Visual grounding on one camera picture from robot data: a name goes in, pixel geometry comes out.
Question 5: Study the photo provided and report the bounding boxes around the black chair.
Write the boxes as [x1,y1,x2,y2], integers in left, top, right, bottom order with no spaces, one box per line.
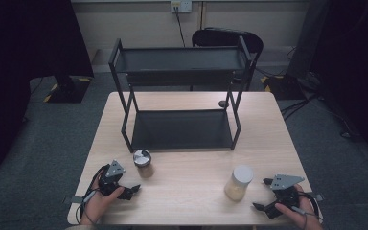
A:
[191,27,265,92]

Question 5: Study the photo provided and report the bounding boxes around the black floor cables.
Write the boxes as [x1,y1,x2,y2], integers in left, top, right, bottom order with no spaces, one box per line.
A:
[280,85,363,142]

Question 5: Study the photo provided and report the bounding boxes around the black metal two-tier rack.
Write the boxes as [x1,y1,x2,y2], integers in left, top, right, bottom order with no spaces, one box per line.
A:
[107,35,258,153]

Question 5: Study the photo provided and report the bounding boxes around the white wall outlet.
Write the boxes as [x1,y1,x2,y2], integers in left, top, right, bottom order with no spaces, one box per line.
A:
[170,0,194,13]

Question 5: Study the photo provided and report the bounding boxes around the person's left hand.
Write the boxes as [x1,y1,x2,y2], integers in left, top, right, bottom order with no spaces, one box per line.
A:
[80,169,126,226]

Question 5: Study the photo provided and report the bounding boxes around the black curtain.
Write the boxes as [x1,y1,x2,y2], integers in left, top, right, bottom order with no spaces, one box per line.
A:
[0,0,95,176]

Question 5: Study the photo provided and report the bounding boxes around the dark grey slanted panel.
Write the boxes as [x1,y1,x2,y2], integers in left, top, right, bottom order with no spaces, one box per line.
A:
[286,0,331,81]

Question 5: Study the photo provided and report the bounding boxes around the person's right hand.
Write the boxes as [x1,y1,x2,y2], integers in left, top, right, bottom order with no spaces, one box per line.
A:
[274,184,324,230]

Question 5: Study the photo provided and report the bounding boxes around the left hand-held gripper cable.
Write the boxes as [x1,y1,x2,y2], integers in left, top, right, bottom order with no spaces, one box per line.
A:
[76,164,110,225]

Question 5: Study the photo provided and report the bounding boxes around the white lid yellow powder jar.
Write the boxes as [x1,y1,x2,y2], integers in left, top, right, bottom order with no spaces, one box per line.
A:
[223,165,254,202]

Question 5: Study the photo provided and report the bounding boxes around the black stand base yellow tape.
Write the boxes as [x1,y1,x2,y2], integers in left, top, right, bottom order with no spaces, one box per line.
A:
[261,75,305,101]

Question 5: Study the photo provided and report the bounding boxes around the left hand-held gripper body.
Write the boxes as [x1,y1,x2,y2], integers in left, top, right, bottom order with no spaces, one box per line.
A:
[98,159,127,196]

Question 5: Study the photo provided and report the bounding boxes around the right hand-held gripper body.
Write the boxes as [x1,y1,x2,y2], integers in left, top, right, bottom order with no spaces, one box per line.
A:
[264,173,306,220]

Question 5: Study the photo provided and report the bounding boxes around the dark curtain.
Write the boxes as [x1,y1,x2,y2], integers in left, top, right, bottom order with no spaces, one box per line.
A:
[310,0,368,169]

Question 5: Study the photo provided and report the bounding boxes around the silver lid brown spice jar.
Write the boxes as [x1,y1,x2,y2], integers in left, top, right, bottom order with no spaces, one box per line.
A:
[132,149,155,179]

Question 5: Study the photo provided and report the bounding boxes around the hand-held gripper cable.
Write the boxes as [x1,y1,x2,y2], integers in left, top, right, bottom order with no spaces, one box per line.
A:
[291,191,324,224]
[76,164,110,225]

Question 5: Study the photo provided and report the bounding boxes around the right hand-held gripper cable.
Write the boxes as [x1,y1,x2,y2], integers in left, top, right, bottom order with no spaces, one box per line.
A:
[291,191,324,224]

